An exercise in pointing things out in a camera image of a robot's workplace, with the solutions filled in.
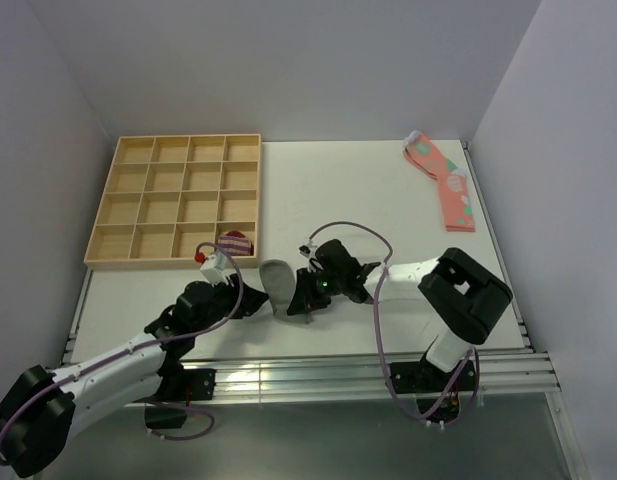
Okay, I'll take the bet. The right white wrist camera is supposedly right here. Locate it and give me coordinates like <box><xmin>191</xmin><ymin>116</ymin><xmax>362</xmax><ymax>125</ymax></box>
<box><xmin>299</xmin><ymin>241</ymin><xmax>318</xmax><ymax>260</ymax></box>

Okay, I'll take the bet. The wooden compartment tray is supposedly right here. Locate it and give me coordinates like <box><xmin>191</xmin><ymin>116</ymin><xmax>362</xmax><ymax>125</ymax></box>
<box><xmin>84</xmin><ymin>134</ymin><xmax>262</xmax><ymax>270</ymax></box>

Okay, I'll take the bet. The grey sock with black stripes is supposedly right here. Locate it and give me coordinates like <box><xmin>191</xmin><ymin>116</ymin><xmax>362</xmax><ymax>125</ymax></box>
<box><xmin>259</xmin><ymin>259</ymin><xmax>312</xmax><ymax>325</ymax></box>

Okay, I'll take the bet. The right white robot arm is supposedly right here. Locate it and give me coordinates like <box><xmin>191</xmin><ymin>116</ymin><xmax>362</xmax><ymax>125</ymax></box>
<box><xmin>286</xmin><ymin>239</ymin><xmax>513</xmax><ymax>390</ymax></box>

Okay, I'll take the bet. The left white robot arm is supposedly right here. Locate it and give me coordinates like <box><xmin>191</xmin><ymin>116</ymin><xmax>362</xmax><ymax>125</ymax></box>
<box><xmin>0</xmin><ymin>275</ymin><xmax>269</xmax><ymax>478</ymax></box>

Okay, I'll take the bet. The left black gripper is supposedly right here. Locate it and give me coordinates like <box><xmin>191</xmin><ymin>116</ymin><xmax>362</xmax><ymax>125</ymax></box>
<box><xmin>191</xmin><ymin>273</ymin><xmax>268</xmax><ymax>336</ymax></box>

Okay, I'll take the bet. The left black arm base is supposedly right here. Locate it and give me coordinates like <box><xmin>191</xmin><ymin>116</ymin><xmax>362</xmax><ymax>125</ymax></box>
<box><xmin>143</xmin><ymin>368</ymin><xmax>217</xmax><ymax>441</ymax></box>

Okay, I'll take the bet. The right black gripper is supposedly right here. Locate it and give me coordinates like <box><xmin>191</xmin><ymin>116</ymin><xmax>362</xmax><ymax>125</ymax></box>
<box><xmin>289</xmin><ymin>267</ymin><xmax>346</xmax><ymax>315</ymax></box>

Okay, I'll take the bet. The aluminium frame rail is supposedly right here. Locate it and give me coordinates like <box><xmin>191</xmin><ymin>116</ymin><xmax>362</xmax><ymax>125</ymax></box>
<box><xmin>35</xmin><ymin>349</ymin><xmax>562</xmax><ymax>407</ymax></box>

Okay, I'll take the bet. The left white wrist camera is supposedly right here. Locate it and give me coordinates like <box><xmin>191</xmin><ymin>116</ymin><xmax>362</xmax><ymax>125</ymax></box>
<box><xmin>194</xmin><ymin>251</ymin><xmax>229</xmax><ymax>286</ymax></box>

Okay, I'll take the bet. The purple striped rolled sock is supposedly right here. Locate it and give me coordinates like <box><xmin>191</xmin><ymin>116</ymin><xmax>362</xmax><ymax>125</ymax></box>
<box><xmin>217</xmin><ymin>230</ymin><xmax>254</xmax><ymax>256</ymax></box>

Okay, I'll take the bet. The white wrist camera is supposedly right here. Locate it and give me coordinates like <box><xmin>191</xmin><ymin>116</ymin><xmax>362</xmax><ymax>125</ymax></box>
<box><xmin>299</xmin><ymin>241</ymin><xmax>318</xmax><ymax>260</ymax></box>
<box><xmin>194</xmin><ymin>251</ymin><xmax>229</xmax><ymax>286</ymax></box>

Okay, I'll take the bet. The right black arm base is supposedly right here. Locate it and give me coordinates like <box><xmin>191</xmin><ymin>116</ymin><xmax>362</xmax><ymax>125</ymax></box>
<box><xmin>389</xmin><ymin>358</ymin><xmax>481</xmax><ymax>429</ymax></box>

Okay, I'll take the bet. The pink patterned sock pair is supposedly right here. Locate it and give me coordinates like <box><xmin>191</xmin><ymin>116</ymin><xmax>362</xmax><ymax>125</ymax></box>
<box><xmin>402</xmin><ymin>130</ymin><xmax>475</xmax><ymax>232</ymax></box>

